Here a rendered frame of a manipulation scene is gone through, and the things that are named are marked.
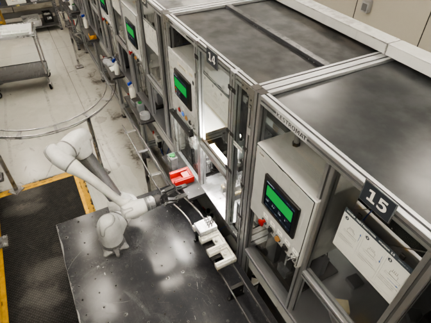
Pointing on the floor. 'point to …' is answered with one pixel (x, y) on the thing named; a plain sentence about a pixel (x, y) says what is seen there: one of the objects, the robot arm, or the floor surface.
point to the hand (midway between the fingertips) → (183, 191)
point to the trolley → (27, 70)
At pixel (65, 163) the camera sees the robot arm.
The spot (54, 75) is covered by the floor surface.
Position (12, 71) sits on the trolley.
